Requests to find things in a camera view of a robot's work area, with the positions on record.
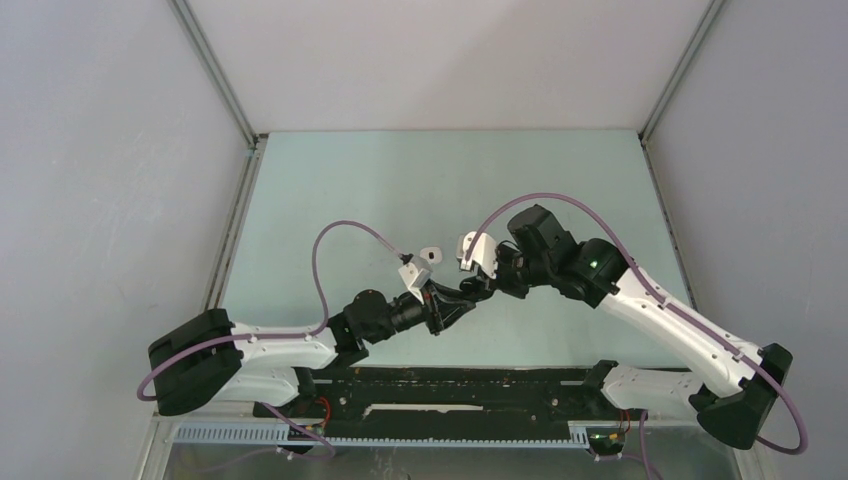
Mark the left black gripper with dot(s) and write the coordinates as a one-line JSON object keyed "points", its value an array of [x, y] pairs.
{"points": [[441, 305]]}

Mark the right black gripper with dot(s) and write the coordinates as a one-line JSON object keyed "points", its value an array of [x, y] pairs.
{"points": [[503, 251]]}

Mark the black earbud case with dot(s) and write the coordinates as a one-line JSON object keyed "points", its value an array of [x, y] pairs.
{"points": [[474, 289]]}

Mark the white earbud case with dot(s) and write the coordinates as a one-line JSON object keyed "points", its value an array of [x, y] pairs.
{"points": [[432, 255]]}

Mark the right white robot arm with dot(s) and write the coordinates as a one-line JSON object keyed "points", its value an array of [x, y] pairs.
{"points": [[731, 384]]}

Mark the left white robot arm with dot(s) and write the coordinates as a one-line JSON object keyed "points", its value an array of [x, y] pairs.
{"points": [[211, 358]]}

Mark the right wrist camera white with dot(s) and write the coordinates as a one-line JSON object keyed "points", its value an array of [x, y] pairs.
{"points": [[480, 256]]}

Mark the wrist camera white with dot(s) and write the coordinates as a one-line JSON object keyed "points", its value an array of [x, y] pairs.
{"points": [[480, 256], [415, 272]]}

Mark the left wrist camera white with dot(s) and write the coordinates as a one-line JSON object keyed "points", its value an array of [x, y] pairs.
{"points": [[415, 272]]}

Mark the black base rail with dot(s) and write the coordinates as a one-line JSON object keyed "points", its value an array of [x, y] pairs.
{"points": [[446, 405]]}

